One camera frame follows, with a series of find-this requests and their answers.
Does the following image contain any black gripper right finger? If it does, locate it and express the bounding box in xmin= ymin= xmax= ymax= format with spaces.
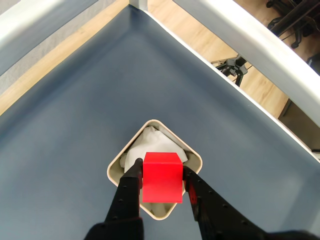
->
xmin=182 ymin=166 xmax=320 ymax=240

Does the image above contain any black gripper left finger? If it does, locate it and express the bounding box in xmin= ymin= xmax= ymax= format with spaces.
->
xmin=84 ymin=157 xmax=145 ymax=240

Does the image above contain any red cube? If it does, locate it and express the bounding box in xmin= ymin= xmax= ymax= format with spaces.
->
xmin=141 ymin=151 xmax=184 ymax=204

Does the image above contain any beige metal square box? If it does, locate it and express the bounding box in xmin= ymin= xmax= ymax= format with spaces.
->
xmin=106 ymin=119 xmax=203 ymax=222

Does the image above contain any black office chair base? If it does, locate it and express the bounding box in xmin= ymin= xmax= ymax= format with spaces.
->
xmin=265 ymin=0 xmax=320 ymax=50

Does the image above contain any white metal rail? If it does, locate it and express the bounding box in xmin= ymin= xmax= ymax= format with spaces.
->
xmin=172 ymin=0 xmax=320 ymax=122
xmin=0 ymin=0 xmax=99 ymax=76

